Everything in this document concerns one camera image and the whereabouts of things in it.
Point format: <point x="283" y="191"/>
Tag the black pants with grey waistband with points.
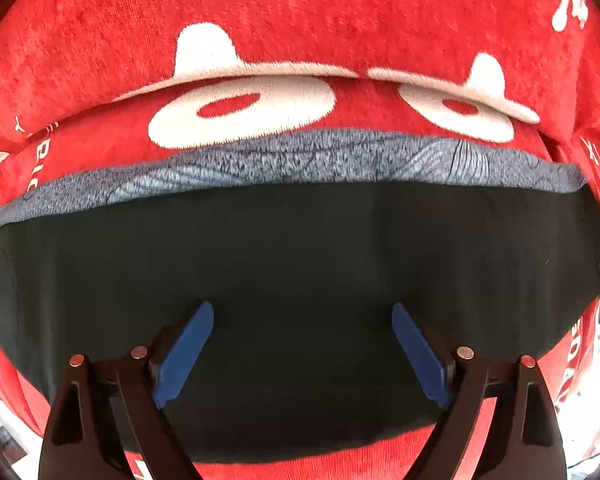
<point x="300" y="260"/>

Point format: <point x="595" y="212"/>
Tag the red printed blanket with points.
<point x="300" y="35"/>

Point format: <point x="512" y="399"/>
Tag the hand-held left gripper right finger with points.
<point x="422" y="357"/>

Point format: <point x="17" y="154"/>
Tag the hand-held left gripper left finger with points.
<point x="182" y="357"/>

